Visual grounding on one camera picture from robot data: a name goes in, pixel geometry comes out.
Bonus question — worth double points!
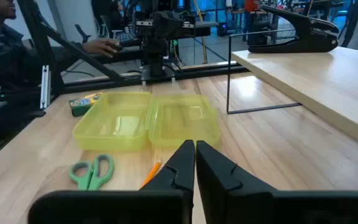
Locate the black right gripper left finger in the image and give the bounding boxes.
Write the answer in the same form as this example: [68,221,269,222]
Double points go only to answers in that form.
[28,139,196,224]

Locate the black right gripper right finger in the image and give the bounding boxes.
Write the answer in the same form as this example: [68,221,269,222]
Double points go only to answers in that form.
[196,140,358,224]

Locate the orange pencil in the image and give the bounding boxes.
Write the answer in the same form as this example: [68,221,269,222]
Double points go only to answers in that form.
[140,160,162,189]

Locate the green handled scissors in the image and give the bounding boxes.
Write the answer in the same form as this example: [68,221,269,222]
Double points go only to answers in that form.
[68,154,115,191]

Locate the green yellow crayon box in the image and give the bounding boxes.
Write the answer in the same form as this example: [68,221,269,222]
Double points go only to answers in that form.
[68,91,104,118]

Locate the person's hand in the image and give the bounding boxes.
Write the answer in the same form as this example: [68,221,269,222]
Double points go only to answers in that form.
[82,37,122,58]

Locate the person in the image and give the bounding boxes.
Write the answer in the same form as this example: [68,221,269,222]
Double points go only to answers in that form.
[242,0,260,34]
[0,0,122,141]

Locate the black office chair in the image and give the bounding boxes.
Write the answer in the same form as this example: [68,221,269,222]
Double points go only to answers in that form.
[74,14,124,44]

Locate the translucent yellow plastic pencil case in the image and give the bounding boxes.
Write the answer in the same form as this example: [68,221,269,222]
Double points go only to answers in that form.
[71,91,221,152]

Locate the silver metal bracket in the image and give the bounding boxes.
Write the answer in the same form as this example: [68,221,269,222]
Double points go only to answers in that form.
[40,64,51,110]

